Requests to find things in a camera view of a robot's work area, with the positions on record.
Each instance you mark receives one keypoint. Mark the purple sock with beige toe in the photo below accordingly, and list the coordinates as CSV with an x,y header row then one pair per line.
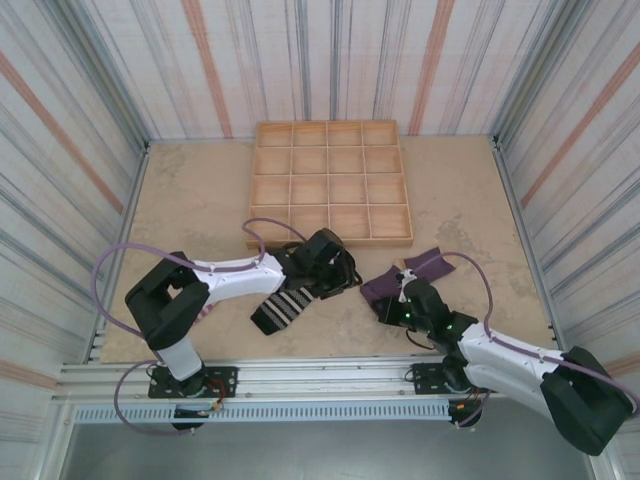
x,y
430,265

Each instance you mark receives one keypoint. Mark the black white striped sock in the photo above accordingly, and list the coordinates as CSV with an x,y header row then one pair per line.
x,y
282,312

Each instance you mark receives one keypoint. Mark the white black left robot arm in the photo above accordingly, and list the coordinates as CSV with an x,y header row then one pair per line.
x,y
235,282

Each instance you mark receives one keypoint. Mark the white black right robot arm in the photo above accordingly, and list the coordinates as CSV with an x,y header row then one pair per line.
x,y
505,350

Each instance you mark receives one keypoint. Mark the wooden compartment tray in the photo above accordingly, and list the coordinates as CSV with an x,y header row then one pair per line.
x,y
345,165

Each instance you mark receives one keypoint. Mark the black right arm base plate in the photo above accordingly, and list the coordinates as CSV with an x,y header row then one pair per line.
x,y
425,375

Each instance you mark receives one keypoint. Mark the aluminium mounting rail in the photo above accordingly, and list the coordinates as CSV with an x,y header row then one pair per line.
x,y
325,380

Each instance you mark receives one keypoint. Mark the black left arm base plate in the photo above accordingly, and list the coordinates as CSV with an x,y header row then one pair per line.
x,y
225,375

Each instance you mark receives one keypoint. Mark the aluminium table side rail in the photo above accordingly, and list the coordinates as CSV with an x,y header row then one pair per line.
x,y
138,180
508,180

